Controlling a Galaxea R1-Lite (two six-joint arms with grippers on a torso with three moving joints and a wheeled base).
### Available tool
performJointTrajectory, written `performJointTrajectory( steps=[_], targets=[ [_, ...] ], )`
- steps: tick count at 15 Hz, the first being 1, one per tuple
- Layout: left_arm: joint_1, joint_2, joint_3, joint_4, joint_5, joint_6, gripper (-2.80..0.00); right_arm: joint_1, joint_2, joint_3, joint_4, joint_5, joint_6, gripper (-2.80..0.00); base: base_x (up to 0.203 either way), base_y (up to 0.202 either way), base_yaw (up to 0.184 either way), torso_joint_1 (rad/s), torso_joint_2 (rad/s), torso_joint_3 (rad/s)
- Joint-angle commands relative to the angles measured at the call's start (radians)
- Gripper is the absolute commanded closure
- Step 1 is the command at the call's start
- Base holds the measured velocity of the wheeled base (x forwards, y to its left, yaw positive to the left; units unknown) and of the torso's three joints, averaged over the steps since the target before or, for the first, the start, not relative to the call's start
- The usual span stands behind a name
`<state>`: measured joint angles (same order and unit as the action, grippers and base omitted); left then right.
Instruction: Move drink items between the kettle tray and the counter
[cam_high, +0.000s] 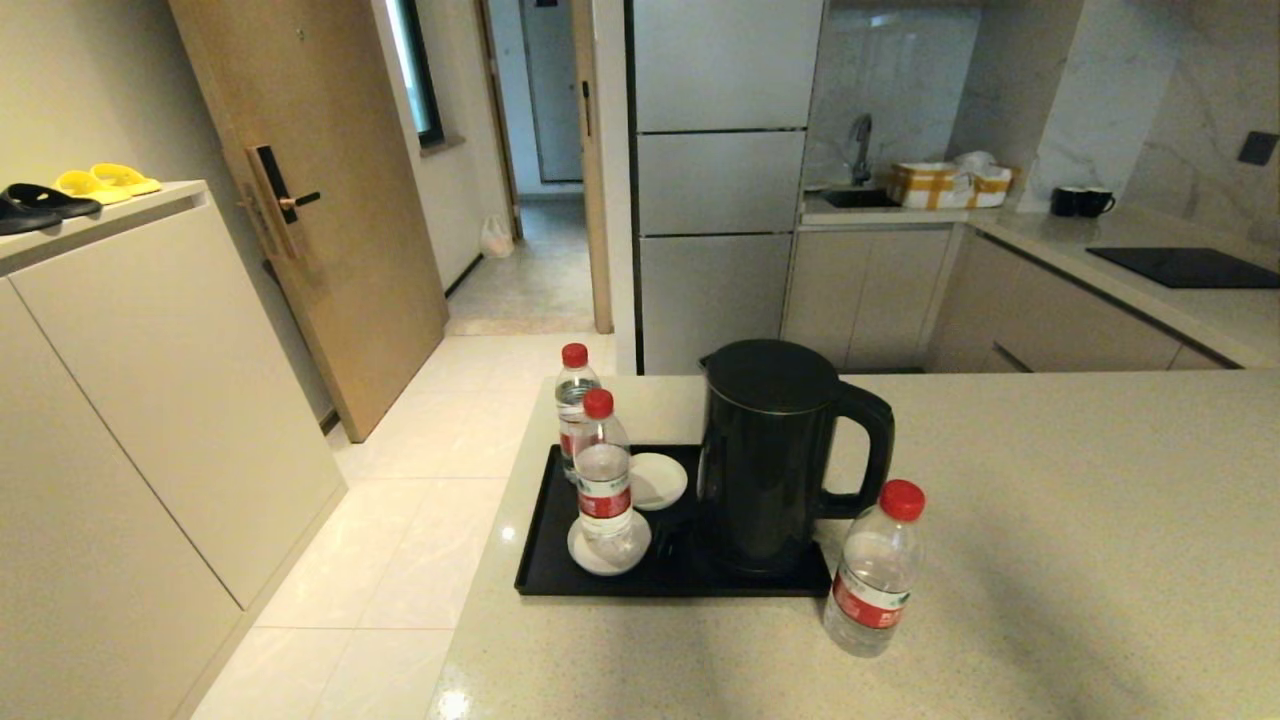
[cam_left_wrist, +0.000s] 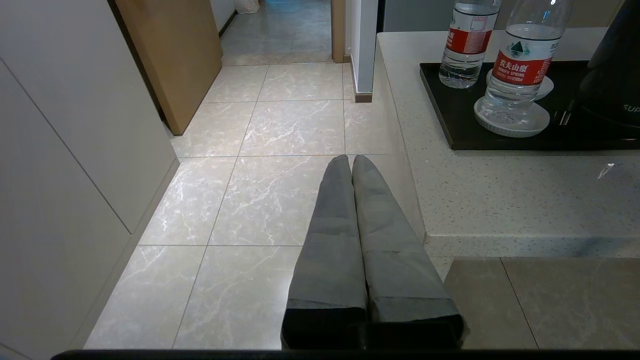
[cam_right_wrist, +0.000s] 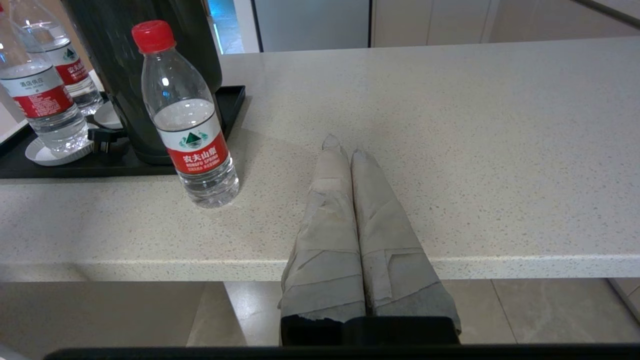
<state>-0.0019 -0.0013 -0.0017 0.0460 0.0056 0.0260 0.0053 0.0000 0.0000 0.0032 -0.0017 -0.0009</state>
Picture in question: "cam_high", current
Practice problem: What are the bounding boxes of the silver refrigerator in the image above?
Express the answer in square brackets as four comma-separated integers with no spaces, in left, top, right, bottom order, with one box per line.
[625,0,829,376]

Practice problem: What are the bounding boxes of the narrow wooden door panel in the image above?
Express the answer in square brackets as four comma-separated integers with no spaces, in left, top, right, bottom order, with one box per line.
[570,0,615,334]

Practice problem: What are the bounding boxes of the white hallway door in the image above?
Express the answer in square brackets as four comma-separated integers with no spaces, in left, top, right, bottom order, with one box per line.
[518,0,584,184]

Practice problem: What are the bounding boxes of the black rectangular serving tray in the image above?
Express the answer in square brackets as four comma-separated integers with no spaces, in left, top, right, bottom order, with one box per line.
[514,443,834,599]

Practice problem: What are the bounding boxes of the yellow slipper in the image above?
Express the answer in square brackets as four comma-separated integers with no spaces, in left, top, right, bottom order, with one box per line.
[88,162,163,197]
[53,169,133,206]

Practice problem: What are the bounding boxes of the black induction cooktop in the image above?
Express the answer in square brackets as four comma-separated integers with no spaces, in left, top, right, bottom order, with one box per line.
[1086,245,1280,290]

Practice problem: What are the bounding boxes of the wooden entrance door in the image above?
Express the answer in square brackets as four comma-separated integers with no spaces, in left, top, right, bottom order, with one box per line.
[168,0,449,444]

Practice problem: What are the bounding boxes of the clear red-capped water bottle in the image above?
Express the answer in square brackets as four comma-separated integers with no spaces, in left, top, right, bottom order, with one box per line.
[553,342,603,484]
[573,388,638,559]
[822,479,927,659]

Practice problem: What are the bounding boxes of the black door lock handle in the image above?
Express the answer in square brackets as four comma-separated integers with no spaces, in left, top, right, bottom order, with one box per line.
[245,144,323,263]

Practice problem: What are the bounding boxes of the yellow striped white box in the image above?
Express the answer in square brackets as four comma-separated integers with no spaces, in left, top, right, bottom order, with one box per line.
[887,160,976,210]
[960,165,1014,208]

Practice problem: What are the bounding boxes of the chrome kitchen faucet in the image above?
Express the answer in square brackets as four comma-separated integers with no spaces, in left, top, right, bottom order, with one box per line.
[850,112,875,187]

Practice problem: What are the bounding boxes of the white plastic bag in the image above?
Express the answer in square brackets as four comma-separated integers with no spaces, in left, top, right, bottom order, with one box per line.
[478,212,517,260]

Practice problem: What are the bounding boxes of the black electric kettle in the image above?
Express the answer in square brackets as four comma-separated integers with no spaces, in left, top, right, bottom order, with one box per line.
[696,338,897,579]

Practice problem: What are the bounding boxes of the dark kitchen sink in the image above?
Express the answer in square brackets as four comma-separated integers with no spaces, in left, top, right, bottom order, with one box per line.
[820,186,906,209]

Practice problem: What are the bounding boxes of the black slipper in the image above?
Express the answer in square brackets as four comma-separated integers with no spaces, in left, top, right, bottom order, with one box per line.
[3,182,103,219]
[0,192,63,237]

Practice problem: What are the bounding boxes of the beige kitchen base cabinets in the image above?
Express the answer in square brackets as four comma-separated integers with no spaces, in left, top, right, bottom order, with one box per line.
[780,222,1246,373]

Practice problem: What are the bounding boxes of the beige shoe cabinet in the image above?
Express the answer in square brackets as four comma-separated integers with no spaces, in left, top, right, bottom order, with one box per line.
[0,180,348,720]

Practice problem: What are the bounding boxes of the dark framed window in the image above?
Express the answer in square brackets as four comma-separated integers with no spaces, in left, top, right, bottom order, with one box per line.
[385,0,446,149]

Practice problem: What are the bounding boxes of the white ribbed saucer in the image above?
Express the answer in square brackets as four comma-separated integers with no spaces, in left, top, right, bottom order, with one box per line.
[566,508,653,577]
[629,452,690,512]

